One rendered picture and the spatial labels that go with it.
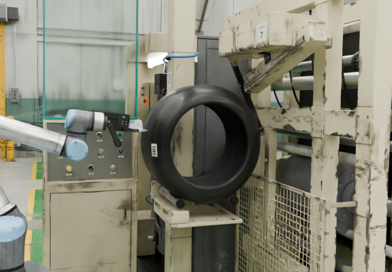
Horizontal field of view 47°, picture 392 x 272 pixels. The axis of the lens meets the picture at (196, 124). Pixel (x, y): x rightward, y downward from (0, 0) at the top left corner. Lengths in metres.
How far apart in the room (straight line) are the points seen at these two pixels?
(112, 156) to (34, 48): 8.66
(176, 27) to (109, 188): 1.03
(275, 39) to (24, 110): 9.61
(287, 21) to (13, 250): 1.49
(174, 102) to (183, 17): 0.61
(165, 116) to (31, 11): 9.52
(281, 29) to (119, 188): 1.39
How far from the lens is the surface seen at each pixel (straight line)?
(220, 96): 2.16
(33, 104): 11.27
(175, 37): 2.51
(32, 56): 11.32
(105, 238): 2.86
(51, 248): 2.85
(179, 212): 2.18
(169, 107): 2.10
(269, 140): 2.66
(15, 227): 1.98
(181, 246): 2.63
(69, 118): 2.08
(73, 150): 1.95
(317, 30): 2.04
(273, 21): 2.04
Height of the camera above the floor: 1.39
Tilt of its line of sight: 3 degrees down
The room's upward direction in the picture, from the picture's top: 1 degrees clockwise
